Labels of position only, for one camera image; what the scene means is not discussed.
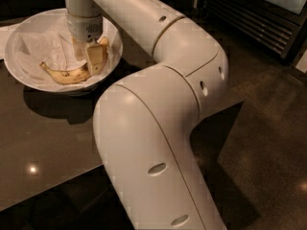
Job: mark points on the white paper liner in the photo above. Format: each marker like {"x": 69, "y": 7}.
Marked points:
{"x": 41, "y": 42}

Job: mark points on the yellow spotted banana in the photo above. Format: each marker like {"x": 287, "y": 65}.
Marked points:
{"x": 72, "y": 76}

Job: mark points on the dark slatted appliance grille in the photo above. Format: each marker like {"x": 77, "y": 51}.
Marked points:
{"x": 280, "y": 25}

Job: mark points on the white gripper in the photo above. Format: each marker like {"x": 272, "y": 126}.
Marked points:
{"x": 83, "y": 29}

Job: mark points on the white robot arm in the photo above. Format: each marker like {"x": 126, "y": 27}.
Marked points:
{"x": 142, "y": 123}

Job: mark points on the white bowl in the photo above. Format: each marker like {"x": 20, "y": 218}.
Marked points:
{"x": 19, "y": 68}

